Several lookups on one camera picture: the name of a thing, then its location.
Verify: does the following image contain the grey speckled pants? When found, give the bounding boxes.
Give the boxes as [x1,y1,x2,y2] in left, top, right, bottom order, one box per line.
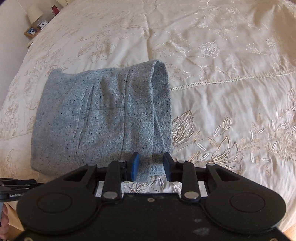
[30,60,171,182]

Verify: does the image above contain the left hand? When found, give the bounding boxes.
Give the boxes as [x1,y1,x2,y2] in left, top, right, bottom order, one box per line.
[0,204,9,240]

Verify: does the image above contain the cream embroidered bedspread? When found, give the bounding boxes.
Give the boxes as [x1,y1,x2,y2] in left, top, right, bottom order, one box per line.
[1,1,295,230]

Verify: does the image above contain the small white alarm clock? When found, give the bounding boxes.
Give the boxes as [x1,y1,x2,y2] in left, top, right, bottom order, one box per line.
[38,20,48,29]

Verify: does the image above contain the red box on nightstand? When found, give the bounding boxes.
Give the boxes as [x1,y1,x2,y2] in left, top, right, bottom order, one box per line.
[51,5,60,16]

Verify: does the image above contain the cream lamp shade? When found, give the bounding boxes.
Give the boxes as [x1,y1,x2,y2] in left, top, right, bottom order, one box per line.
[27,5,44,24]

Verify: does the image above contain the wooden picture frame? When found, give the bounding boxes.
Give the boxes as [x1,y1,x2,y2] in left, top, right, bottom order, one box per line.
[24,26,41,39]

